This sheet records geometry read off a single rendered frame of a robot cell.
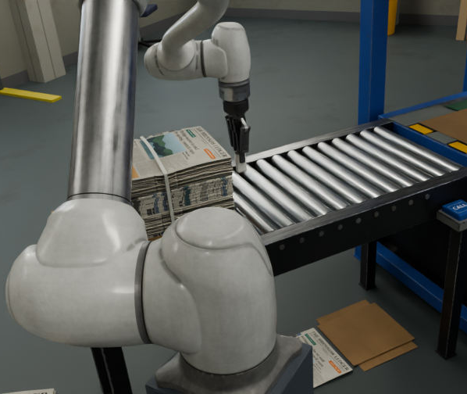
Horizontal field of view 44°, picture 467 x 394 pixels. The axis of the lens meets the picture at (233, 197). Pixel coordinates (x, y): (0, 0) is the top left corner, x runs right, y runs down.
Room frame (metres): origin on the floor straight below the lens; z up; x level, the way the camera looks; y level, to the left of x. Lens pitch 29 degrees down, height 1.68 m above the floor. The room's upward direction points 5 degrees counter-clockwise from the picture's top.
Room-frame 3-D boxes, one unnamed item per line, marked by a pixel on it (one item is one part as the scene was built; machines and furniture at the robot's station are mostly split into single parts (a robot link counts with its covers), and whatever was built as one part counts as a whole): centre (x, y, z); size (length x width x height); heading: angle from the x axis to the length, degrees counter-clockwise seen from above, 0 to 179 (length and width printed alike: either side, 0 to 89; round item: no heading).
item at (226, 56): (1.59, -0.02, 1.27); 0.13 x 0.11 x 0.16; 84
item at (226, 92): (1.59, -0.03, 1.16); 0.09 x 0.09 x 0.06
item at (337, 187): (1.72, -0.31, 0.77); 0.47 x 0.05 x 0.05; 23
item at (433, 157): (1.87, -0.67, 0.77); 0.47 x 0.05 x 0.05; 23
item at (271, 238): (1.41, -0.23, 0.74); 1.34 x 0.05 x 0.12; 113
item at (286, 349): (0.70, 0.02, 1.03); 0.22 x 0.18 x 0.06; 146
